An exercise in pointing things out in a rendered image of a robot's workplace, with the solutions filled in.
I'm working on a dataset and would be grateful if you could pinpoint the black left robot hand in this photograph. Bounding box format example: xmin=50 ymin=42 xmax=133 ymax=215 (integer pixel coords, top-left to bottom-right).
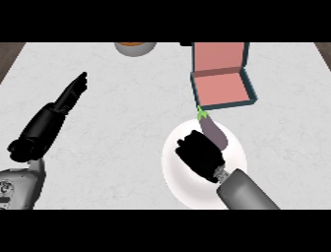
xmin=5 ymin=71 xmax=90 ymax=164

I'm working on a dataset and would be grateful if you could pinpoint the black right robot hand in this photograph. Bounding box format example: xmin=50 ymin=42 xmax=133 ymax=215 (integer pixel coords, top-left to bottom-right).
xmin=174 ymin=129 xmax=229 ymax=184

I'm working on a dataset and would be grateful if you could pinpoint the white round plate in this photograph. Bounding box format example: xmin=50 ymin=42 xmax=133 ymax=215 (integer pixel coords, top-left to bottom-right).
xmin=161 ymin=118 xmax=248 ymax=211

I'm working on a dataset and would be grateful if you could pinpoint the open teal box pink inside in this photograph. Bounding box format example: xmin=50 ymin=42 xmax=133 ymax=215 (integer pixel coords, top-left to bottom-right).
xmin=189 ymin=42 xmax=260 ymax=111

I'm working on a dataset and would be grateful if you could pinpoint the purple eggplant with green stem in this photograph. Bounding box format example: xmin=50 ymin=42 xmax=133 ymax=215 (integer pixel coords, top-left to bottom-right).
xmin=195 ymin=105 xmax=230 ymax=152

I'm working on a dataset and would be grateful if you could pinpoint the grey bowl with orange content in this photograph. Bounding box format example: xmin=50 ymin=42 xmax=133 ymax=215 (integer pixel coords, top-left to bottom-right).
xmin=113 ymin=42 xmax=158 ymax=58

